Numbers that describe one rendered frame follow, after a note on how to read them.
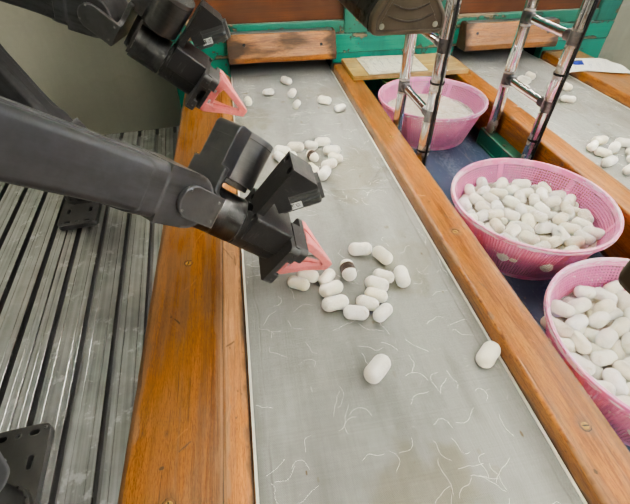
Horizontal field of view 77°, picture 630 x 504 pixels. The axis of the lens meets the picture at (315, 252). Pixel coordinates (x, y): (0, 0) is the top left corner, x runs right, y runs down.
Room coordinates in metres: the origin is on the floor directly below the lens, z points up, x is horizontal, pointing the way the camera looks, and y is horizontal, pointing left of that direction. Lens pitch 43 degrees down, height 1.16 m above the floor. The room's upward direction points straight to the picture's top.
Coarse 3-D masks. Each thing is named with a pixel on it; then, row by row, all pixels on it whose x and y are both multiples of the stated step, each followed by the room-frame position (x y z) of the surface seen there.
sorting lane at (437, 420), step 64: (256, 128) 0.87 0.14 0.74; (320, 128) 0.87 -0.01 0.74; (384, 192) 0.61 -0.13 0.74; (256, 256) 0.44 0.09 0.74; (256, 320) 0.32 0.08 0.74; (320, 320) 0.32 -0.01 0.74; (448, 320) 0.32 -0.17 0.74; (256, 384) 0.23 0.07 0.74; (320, 384) 0.23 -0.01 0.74; (384, 384) 0.23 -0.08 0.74; (448, 384) 0.23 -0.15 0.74; (512, 384) 0.23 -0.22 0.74; (256, 448) 0.16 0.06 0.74; (320, 448) 0.16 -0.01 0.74; (384, 448) 0.16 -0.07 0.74; (448, 448) 0.16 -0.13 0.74; (512, 448) 0.16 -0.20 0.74
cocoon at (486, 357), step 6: (486, 342) 0.27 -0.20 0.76; (492, 342) 0.27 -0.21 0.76; (480, 348) 0.27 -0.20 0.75; (486, 348) 0.26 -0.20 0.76; (492, 348) 0.26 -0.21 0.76; (498, 348) 0.26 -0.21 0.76; (480, 354) 0.25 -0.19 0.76; (486, 354) 0.25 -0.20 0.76; (492, 354) 0.25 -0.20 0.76; (498, 354) 0.26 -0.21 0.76; (480, 360) 0.25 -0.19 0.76; (486, 360) 0.25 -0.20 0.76; (492, 360) 0.25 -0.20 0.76; (480, 366) 0.25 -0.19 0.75; (486, 366) 0.24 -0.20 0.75
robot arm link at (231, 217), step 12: (228, 180) 0.39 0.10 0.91; (228, 192) 0.39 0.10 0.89; (228, 204) 0.37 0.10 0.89; (240, 204) 0.38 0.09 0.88; (228, 216) 0.36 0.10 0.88; (240, 216) 0.36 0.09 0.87; (204, 228) 0.35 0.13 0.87; (216, 228) 0.35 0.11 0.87; (228, 228) 0.35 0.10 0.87; (240, 228) 0.36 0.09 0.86; (228, 240) 0.36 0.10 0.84
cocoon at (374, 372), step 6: (378, 354) 0.26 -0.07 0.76; (384, 354) 0.26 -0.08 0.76; (372, 360) 0.25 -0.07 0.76; (378, 360) 0.24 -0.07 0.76; (384, 360) 0.25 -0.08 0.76; (366, 366) 0.24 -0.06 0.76; (372, 366) 0.24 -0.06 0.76; (378, 366) 0.24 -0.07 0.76; (384, 366) 0.24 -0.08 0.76; (390, 366) 0.24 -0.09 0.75; (366, 372) 0.23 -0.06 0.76; (372, 372) 0.23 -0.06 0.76; (378, 372) 0.23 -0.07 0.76; (384, 372) 0.23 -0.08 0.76; (366, 378) 0.23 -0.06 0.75; (372, 378) 0.23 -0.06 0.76; (378, 378) 0.23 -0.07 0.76
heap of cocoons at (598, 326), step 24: (576, 288) 0.37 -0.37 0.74; (600, 288) 0.37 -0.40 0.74; (552, 312) 0.34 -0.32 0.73; (576, 312) 0.34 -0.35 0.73; (600, 312) 0.33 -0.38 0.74; (624, 312) 0.34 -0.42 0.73; (576, 336) 0.29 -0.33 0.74; (600, 336) 0.29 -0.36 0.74; (624, 336) 0.29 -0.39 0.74; (576, 360) 0.26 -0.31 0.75; (600, 360) 0.26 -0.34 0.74; (624, 360) 0.26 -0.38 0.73; (600, 384) 0.22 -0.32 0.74; (624, 384) 0.23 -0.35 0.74
